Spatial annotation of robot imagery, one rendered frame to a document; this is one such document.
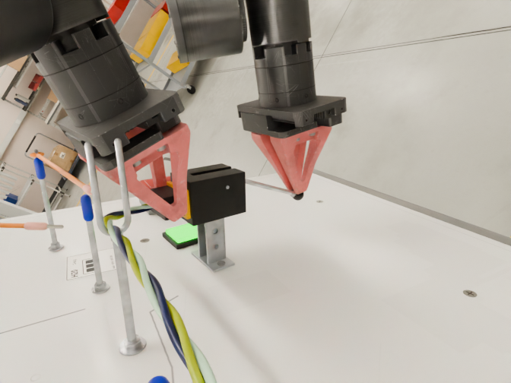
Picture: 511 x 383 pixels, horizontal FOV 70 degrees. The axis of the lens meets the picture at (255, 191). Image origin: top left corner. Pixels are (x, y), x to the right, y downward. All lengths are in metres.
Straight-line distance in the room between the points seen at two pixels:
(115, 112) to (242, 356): 0.18
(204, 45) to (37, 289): 0.26
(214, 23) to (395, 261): 0.27
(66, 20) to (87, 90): 0.04
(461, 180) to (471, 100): 0.36
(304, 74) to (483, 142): 1.32
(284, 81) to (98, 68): 0.16
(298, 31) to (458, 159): 1.33
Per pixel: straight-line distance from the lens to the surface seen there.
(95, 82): 0.26
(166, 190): 0.33
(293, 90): 0.35
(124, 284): 0.25
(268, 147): 0.38
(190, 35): 0.33
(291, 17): 0.35
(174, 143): 0.27
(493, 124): 1.66
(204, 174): 0.33
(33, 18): 0.23
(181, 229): 0.42
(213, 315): 0.30
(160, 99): 0.26
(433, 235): 0.46
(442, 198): 1.57
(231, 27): 0.34
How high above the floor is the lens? 1.30
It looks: 34 degrees down
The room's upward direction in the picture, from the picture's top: 59 degrees counter-clockwise
